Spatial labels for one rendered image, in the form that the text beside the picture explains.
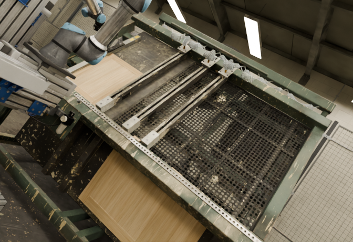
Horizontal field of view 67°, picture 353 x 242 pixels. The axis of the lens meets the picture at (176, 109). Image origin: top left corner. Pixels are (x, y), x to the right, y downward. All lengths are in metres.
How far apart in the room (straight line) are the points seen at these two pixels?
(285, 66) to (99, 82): 5.69
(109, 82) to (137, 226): 1.16
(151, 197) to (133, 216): 0.19
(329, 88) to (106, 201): 6.00
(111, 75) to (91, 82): 0.19
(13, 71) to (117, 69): 1.26
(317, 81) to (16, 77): 6.61
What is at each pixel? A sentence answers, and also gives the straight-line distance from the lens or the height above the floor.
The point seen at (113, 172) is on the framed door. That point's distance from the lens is 2.14.
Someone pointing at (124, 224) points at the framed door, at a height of 0.35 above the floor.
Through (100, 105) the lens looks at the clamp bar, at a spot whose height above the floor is 0.94.
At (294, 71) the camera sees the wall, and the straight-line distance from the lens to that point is 7.28.
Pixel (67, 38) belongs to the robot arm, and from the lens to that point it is 1.57.
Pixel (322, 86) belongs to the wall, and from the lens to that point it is 7.17.
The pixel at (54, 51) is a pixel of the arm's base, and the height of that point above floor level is 1.09.
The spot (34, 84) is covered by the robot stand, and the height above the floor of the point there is 0.91.
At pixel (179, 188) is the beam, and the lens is 1.71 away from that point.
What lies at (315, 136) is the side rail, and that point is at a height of 1.72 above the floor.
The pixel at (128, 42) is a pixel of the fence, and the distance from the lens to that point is 2.75.
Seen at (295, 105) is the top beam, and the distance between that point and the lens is 2.42.
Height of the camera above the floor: 1.15
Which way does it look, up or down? 3 degrees up
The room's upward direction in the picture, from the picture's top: 36 degrees clockwise
